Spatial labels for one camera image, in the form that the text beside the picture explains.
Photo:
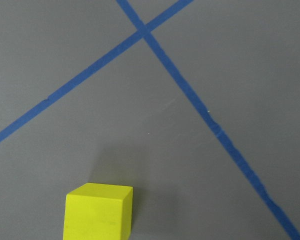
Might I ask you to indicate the yellow foam block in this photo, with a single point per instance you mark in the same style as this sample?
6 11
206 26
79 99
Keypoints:
97 211

